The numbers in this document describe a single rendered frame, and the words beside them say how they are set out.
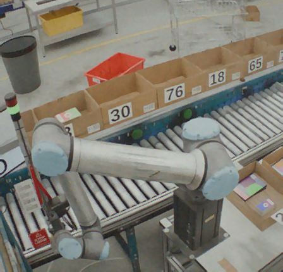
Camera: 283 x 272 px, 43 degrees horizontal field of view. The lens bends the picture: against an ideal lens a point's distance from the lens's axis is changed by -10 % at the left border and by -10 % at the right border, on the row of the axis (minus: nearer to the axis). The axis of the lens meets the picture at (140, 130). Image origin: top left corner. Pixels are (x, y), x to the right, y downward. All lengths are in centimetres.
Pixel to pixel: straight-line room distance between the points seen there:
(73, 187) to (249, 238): 99
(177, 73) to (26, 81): 244
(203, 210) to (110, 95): 132
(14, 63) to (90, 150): 364
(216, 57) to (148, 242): 156
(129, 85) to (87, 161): 164
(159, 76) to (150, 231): 117
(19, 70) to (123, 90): 228
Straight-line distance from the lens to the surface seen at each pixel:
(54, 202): 182
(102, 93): 273
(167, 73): 293
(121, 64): 494
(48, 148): 117
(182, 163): 133
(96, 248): 161
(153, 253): 287
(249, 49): 342
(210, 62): 315
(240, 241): 202
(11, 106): 152
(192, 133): 148
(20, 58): 475
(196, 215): 172
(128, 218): 218
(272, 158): 242
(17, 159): 180
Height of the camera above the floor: 237
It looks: 37 degrees down
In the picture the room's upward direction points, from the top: 6 degrees counter-clockwise
